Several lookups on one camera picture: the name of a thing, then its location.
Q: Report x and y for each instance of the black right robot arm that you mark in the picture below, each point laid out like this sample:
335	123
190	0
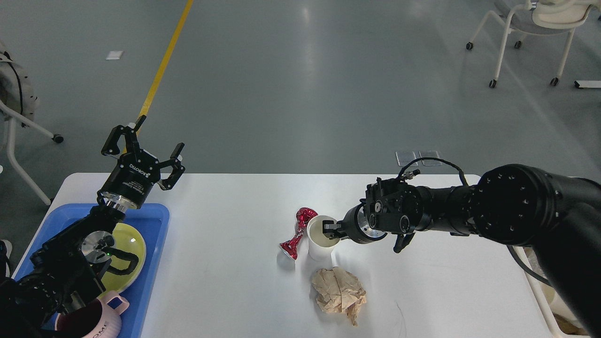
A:
557	216

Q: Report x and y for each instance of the white chair right background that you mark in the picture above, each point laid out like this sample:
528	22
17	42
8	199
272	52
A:
536	18

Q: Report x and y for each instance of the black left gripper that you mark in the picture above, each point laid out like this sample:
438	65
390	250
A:
131	180

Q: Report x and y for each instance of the white paper cup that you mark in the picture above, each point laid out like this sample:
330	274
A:
320	246

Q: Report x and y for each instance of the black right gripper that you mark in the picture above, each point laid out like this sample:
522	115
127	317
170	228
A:
354	226

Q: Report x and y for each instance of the blue plastic tray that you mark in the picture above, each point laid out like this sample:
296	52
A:
151	221

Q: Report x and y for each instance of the brown paper ball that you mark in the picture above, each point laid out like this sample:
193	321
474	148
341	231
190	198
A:
339	291

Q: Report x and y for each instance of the yellow plastic plate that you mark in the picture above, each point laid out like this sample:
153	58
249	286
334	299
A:
129	240

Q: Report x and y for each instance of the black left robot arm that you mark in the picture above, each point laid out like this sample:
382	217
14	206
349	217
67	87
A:
68	268

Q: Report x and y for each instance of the beige jacket on chair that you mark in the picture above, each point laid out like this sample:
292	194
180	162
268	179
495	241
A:
17	91

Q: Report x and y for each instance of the white plastic bin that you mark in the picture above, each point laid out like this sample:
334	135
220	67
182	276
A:
550	302

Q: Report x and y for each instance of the pink mug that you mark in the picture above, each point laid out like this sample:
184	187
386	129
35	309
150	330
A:
102	318

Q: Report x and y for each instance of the red crumpled foil wrapper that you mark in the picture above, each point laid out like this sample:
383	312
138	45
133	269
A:
302	217

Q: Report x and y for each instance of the white shoe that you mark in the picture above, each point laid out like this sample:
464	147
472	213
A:
6	249

